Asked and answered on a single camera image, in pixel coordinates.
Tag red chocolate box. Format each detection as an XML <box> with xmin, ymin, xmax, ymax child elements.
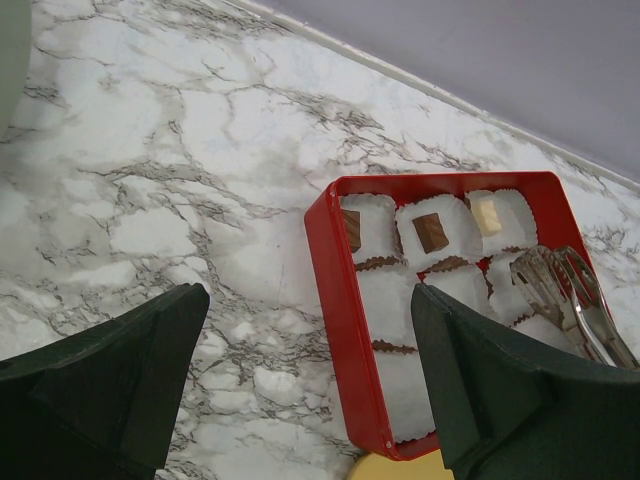
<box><xmin>304</xmin><ymin>171</ymin><xmax>590</xmax><ymax>461</ymax></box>

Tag yellow plastic tray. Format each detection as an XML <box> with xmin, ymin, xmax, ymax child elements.
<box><xmin>347</xmin><ymin>450</ymin><xmax>454</xmax><ymax>480</ymax></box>

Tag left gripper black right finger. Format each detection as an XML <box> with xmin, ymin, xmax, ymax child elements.
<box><xmin>411</xmin><ymin>283</ymin><xmax>639</xmax><ymax>479</ymax></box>

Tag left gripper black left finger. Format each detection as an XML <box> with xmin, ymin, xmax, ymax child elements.
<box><xmin>1</xmin><ymin>284</ymin><xmax>209</xmax><ymax>479</ymax></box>

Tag grey green drawer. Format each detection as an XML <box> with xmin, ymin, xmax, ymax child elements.
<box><xmin>0</xmin><ymin>0</ymin><xmax>32</xmax><ymax>135</ymax></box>

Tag white chocolate piece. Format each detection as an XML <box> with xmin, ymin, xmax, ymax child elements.
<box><xmin>470</xmin><ymin>198</ymin><xmax>503</xmax><ymax>237</ymax></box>

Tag dark chocolate piece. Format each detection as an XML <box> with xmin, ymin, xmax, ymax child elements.
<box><xmin>413</xmin><ymin>213</ymin><xmax>449</xmax><ymax>254</ymax></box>
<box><xmin>341</xmin><ymin>209</ymin><xmax>361</xmax><ymax>253</ymax></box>

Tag clear and metal tongs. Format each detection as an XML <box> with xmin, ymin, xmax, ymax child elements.
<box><xmin>510</xmin><ymin>245</ymin><xmax>639</xmax><ymax>371</ymax></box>

